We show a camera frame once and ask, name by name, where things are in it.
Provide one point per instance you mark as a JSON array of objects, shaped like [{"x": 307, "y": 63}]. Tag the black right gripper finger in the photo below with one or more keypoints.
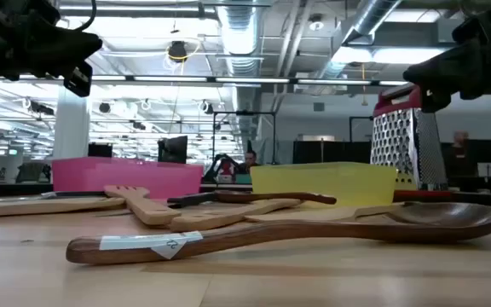
[
  {"x": 446, "y": 68},
  {"x": 435, "y": 100}
]

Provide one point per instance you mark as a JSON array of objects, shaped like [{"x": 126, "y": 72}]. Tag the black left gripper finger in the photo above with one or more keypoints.
[
  {"x": 66, "y": 47},
  {"x": 78, "y": 79}
]

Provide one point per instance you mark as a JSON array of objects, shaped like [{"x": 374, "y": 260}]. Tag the wooden salad fork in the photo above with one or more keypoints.
[{"x": 151, "y": 211}]

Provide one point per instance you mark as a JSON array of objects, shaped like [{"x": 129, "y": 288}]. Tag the wooden solid spatula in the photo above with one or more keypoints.
[{"x": 313, "y": 213}]

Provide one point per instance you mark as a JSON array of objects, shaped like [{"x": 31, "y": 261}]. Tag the dark wooden spoon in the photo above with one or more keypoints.
[
  {"x": 271, "y": 196},
  {"x": 271, "y": 232}
]

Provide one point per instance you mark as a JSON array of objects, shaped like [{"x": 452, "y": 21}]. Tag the wooden slotted round spatula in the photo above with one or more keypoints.
[{"x": 211, "y": 219}]

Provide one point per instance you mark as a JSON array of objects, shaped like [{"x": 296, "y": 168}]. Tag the person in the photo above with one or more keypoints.
[
  {"x": 459, "y": 140},
  {"x": 250, "y": 160}
]

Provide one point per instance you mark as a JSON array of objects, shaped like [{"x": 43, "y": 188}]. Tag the dark background screen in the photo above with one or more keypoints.
[{"x": 484, "y": 151}]

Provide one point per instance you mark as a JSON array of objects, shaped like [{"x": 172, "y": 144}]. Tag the black background box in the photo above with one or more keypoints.
[{"x": 99, "y": 150}]

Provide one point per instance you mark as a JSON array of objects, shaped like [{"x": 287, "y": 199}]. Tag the black hanging ceiling device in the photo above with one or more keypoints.
[{"x": 177, "y": 50}]

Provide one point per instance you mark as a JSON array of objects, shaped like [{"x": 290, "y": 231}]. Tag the grey office chair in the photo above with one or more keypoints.
[{"x": 30, "y": 172}]

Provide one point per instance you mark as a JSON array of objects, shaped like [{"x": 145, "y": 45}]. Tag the pink plastic bin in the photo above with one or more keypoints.
[{"x": 122, "y": 175}]

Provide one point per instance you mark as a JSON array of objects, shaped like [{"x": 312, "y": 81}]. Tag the black partition panel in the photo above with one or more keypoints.
[{"x": 330, "y": 152}]

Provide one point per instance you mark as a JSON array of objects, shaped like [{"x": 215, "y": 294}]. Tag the black background monitor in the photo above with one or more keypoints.
[{"x": 173, "y": 149}]

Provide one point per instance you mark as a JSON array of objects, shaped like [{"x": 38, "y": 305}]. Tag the yellow plastic bin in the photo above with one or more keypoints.
[{"x": 322, "y": 183}]

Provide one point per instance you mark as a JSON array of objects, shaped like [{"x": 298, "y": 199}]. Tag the red black background robot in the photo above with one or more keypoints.
[{"x": 225, "y": 168}]

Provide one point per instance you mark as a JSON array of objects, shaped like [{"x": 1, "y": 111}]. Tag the silver ventilation duct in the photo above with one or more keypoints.
[
  {"x": 241, "y": 34},
  {"x": 369, "y": 21}
]

